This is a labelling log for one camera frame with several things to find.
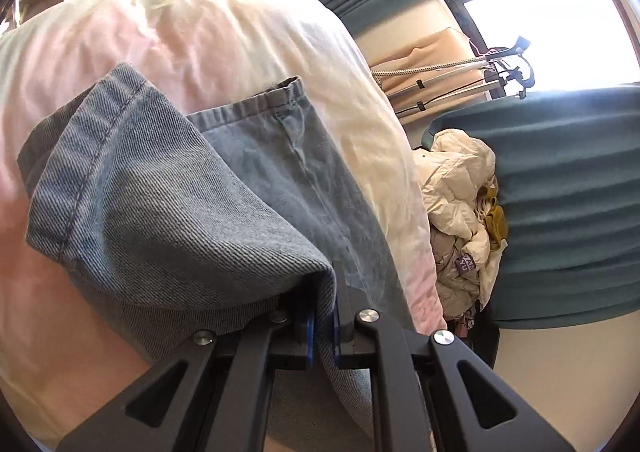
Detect pink pastel duvet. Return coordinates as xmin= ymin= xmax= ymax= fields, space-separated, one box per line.
xmin=0 ymin=0 xmax=448 ymax=452

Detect blue denim jeans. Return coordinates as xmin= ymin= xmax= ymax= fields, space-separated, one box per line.
xmin=17 ymin=62 xmax=436 ymax=452

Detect cream down jacket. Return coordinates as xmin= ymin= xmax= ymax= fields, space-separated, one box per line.
xmin=415 ymin=129 xmax=508 ymax=320

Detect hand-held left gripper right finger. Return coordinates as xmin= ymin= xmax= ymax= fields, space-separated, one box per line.
xmin=332 ymin=262 xmax=581 ymax=452

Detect beige hanging sweater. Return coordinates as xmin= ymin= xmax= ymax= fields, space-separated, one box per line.
xmin=370 ymin=27 xmax=501 ymax=120

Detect black armchair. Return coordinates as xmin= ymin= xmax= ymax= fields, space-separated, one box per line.
xmin=450 ymin=302 xmax=501 ymax=368

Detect garment steamer stand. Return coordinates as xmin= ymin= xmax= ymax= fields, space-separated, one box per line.
xmin=372 ymin=35 xmax=536 ymax=118

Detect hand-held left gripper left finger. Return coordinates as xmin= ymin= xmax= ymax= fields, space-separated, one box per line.
xmin=56 ymin=285 xmax=317 ymax=452

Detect mustard yellow cloth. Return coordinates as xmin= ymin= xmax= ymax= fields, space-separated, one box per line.
xmin=480 ymin=187 xmax=509 ymax=250

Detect window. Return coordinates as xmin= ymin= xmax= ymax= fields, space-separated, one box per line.
xmin=445 ymin=0 xmax=640 ymax=98

